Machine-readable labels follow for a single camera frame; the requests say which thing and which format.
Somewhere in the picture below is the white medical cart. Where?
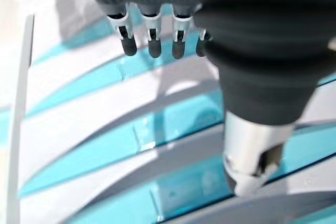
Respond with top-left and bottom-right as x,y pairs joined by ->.
0,0 -> 336,224

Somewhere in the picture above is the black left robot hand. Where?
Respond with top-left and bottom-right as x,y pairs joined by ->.
78,0 -> 336,198

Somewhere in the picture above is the blue white cart drawer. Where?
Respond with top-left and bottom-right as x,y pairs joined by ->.
25,45 -> 221,117
17,77 -> 336,198
62,124 -> 336,224
31,16 -> 129,65

